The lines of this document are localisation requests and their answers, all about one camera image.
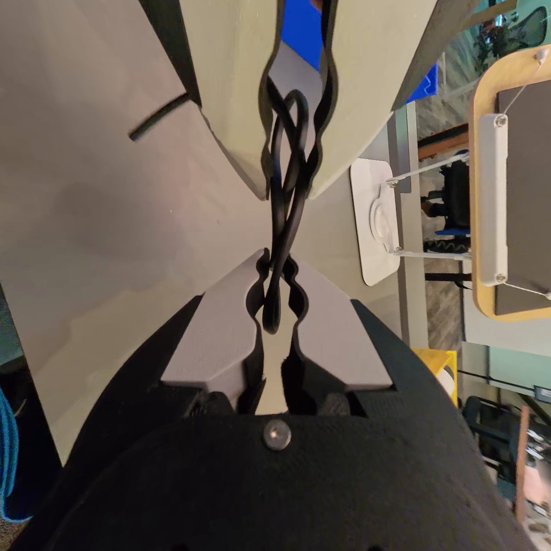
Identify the large blue bin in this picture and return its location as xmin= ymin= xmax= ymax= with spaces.
xmin=279 ymin=0 xmax=441 ymax=105

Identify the black cable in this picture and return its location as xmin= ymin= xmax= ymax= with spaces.
xmin=129 ymin=89 xmax=313 ymax=335

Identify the yellow bin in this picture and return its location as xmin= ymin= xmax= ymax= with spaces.
xmin=413 ymin=348 xmax=459 ymax=407

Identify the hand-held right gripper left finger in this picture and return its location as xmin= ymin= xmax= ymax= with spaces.
xmin=161 ymin=249 xmax=269 ymax=388

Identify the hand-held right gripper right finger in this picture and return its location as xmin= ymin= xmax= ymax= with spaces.
xmin=283 ymin=261 xmax=395 ymax=390

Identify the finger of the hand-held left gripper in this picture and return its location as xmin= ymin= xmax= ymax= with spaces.
xmin=306 ymin=0 xmax=484 ymax=201
xmin=138 ymin=0 xmax=286 ymax=201

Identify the white stand base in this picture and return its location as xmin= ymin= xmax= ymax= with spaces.
xmin=348 ymin=157 xmax=404 ymax=287

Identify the black office chair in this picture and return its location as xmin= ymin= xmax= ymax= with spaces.
xmin=421 ymin=159 xmax=473 ymax=239

